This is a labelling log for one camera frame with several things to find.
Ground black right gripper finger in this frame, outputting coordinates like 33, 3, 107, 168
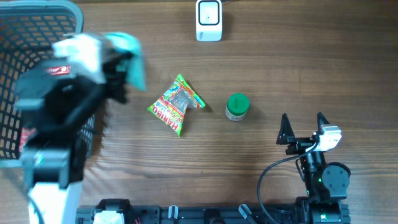
317, 112, 330, 134
276, 113, 295, 145

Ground mint green wipes pack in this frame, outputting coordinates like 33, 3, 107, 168
105, 32, 147, 91

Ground green lid small jar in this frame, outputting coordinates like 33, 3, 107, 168
225, 93, 250, 121

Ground green Haribo candy bag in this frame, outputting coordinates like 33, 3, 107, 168
147, 74, 206, 137

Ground red tissue pack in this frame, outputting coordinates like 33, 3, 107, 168
19, 128, 36, 152

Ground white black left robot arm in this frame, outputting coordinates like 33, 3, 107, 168
15, 32, 146, 223

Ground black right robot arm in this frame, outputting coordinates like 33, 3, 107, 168
276, 113, 351, 223

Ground white barcode scanner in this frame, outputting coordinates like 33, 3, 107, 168
195, 0, 223, 42

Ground red Nescafe stick pack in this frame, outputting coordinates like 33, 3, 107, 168
46, 65, 71, 76

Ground grey plastic mesh basket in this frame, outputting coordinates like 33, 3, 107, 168
1, 1, 84, 167

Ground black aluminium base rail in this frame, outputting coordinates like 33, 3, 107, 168
73, 198, 351, 224

